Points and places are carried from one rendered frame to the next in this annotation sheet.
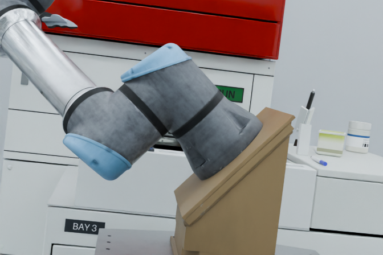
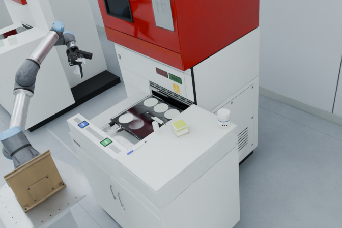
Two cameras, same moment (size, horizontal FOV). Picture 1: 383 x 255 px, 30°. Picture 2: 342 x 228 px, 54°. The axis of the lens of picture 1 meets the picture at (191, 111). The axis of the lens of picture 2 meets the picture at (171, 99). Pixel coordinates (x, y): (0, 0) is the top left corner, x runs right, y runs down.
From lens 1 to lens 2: 233 cm
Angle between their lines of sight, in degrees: 62
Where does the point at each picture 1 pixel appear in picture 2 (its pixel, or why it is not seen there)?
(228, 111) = (16, 158)
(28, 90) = (121, 61)
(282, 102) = not seen: outside the picture
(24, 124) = (124, 73)
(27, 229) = not seen: hidden behind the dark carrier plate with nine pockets
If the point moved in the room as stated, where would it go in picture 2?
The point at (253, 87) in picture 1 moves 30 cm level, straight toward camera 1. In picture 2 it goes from (184, 78) to (142, 97)
